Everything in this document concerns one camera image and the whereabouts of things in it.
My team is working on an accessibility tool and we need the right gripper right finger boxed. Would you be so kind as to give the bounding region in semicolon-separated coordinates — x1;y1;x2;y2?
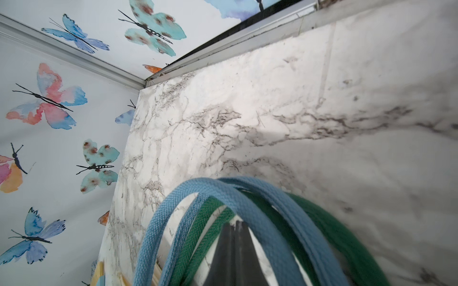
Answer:
234;221;268;286

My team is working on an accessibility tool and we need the cream bag blue floral pattern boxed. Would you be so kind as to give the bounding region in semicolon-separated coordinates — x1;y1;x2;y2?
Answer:
89;176;351;286

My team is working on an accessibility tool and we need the cream bag green handles floral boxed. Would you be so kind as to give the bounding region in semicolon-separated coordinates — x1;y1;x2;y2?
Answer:
167;189;392;286

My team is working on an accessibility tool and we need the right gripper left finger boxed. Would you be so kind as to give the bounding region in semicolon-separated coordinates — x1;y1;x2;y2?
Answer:
204;223;236;286

